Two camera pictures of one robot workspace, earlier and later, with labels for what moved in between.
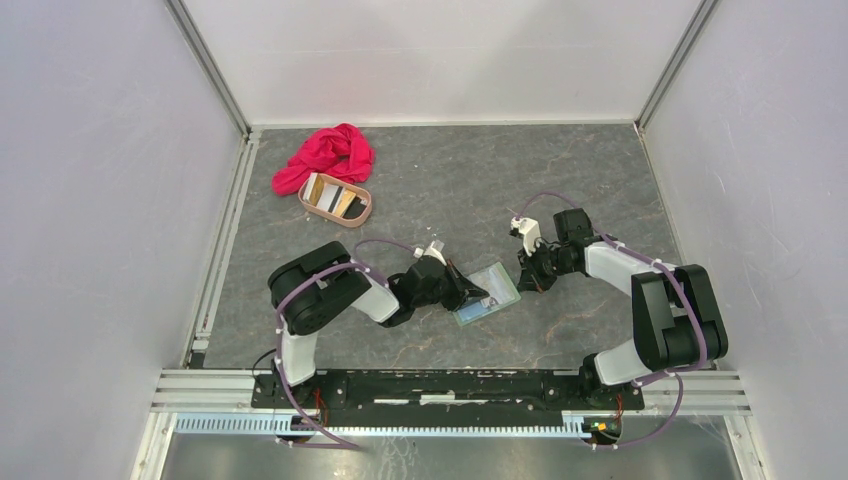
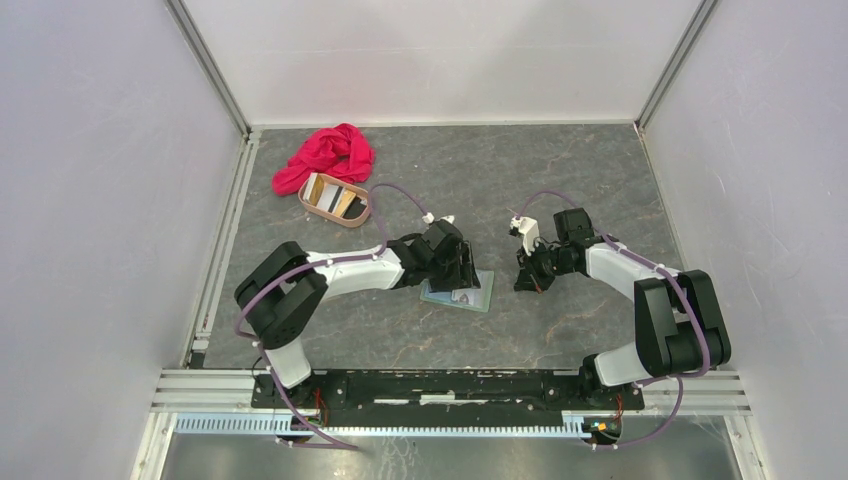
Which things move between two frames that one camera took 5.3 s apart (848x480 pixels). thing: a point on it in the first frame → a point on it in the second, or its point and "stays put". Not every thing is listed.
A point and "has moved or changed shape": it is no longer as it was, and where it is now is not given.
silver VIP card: [499, 295] has moved or changed shape
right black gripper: [530, 278] stays put
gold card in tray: [343, 202] stays put
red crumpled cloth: [340, 151] stays put
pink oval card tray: [350, 187] stays put
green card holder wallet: [502, 291] has moved or changed shape
